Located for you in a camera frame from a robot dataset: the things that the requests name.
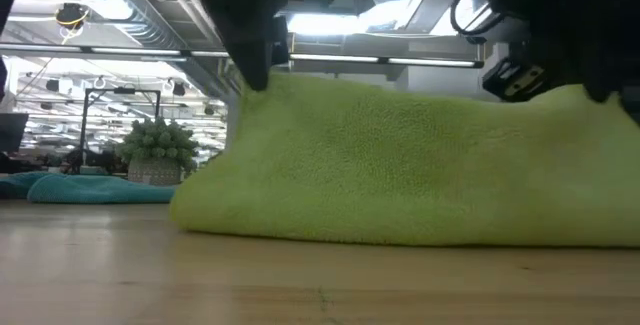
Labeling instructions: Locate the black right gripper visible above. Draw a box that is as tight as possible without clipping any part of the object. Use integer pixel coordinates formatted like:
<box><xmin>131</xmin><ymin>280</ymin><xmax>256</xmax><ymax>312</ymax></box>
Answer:
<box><xmin>481</xmin><ymin>0</ymin><xmax>640</xmax><ymax>105</ymax></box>

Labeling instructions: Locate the lime green microfiber towel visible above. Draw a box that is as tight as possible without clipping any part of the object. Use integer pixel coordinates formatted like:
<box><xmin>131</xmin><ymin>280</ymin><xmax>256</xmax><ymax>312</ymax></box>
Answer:
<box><xmin>169</xmin><ymin>72</ymin><xmax>640</xmax><ymax>249</ymax></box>

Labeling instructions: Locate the teal microfiber towel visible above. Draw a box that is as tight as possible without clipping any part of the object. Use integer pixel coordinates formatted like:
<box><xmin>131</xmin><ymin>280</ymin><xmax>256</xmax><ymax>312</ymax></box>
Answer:
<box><xmin>0</xmin><ymin>171</ymin><xmax>176</xmax><ymax>205</ymax></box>

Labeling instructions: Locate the ceiling light panel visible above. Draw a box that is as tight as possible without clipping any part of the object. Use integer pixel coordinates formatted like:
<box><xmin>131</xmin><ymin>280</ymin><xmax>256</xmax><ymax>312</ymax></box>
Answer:
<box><xmin>287</xmin><ymin>12</ymin><xmax>361</xmax><ymax>36</ymax></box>

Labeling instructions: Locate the long ceiling light bar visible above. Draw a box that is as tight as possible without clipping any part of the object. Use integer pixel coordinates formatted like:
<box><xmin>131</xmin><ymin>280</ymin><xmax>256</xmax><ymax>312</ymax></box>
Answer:
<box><xmin>289</xmin><ymin>53</ymin><xmax>485</xmax><ymax>69</ymax></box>
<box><xmin>0</xmin><ymin>43</ymin><xmax>231</xmax><ymax>62</ymax></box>

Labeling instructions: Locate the potted artificial green plant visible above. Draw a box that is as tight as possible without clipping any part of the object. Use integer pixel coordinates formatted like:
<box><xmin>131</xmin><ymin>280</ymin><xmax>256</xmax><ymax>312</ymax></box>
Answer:
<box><xmin>114</xmin><ymin>117</ymin><xmax>201</xmax><ymax>187</ymax></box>

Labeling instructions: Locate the dark background screen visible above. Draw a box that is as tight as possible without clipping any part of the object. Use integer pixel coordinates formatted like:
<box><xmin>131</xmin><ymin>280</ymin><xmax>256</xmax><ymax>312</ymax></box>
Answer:
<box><xmin>0</xmin><ymin>113</ymin><xmax>30</xmax><ymax>154</ymax></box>

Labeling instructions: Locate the black background rig frame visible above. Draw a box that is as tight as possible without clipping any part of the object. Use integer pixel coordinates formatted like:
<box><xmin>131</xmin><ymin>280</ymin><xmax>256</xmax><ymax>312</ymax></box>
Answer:
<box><xmin>78</xmin><ymin>87</ymin><xmax>162</xmax><ymax>166</ymax></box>

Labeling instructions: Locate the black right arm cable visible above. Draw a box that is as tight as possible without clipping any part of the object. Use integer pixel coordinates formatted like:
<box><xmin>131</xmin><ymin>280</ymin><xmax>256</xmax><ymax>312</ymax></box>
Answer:
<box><xmin>449</xmin><ymin>0</ymin><xmax>496</xmax><ymax>36</ymax></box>

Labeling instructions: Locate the ceiling cable reel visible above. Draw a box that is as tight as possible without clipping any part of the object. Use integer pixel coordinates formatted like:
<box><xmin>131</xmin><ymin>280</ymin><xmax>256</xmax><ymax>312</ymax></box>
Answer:
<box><xmin>54</xmin><ymin>2</ymin><xmax>91</xmax><ymax>31</ymax></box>

